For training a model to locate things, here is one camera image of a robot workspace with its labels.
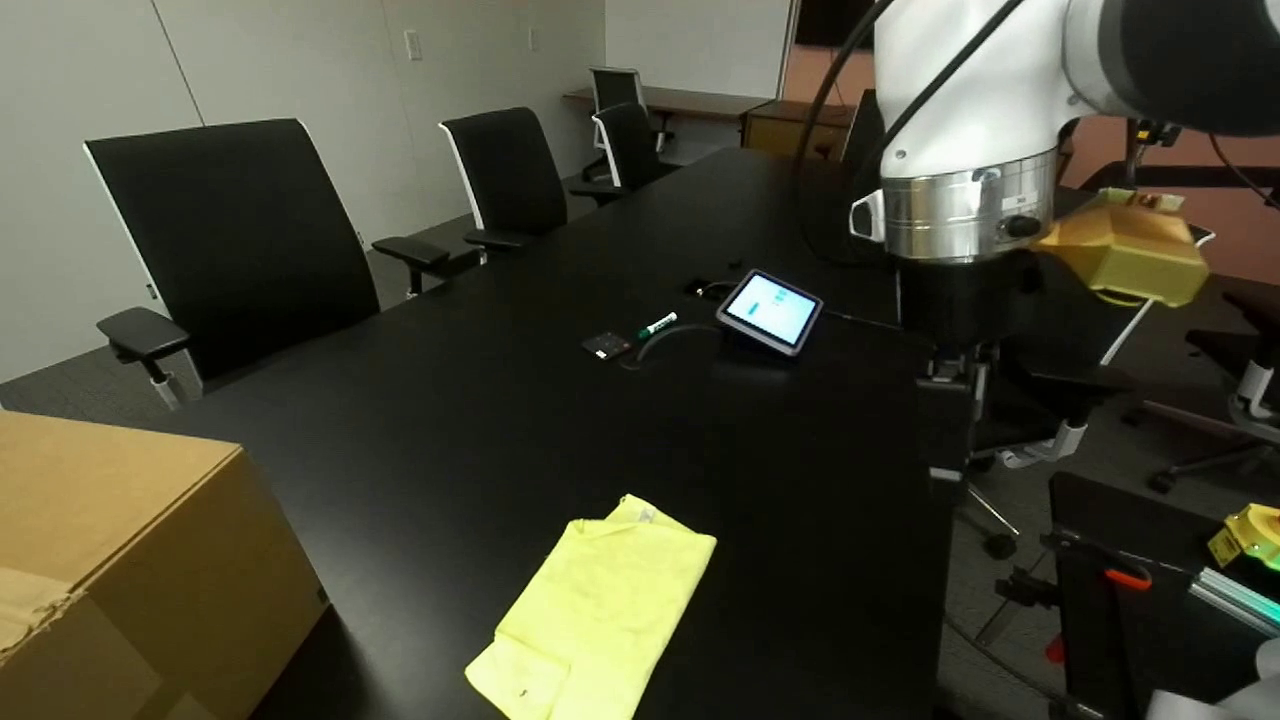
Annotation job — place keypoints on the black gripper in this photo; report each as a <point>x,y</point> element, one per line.
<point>974,394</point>

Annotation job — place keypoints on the yellow towel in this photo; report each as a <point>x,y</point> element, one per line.
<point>588,626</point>

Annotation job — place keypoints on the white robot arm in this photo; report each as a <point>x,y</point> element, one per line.
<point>974,98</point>

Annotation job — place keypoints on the right side office chair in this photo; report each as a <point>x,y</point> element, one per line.
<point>1057,361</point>

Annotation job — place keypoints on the small black adapter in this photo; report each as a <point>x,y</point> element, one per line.
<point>606,347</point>

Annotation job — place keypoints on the far black office chair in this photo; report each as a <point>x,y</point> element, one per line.
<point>627,133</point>

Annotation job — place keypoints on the black office chair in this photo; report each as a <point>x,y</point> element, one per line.
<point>511,182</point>
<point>244,247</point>
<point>627,133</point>

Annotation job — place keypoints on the black equipment stand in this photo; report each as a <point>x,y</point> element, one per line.
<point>1141,600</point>

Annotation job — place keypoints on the near black office chair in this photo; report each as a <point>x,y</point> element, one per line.
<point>244,247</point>

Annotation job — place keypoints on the cardboard box on table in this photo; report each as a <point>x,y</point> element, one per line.
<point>143,577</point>

